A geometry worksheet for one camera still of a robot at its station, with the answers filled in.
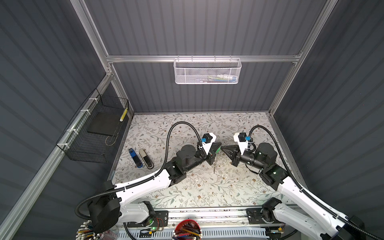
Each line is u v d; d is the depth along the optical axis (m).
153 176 0.50
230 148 0.66
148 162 0.88
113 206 0.40
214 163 0.63
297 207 0.49
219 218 0.75
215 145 0.65
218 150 0.67
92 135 0.72
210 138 0.56
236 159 0.61
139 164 0.91
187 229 0.67
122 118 0.80
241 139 0.59
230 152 0.65
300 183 0.89
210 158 0.60
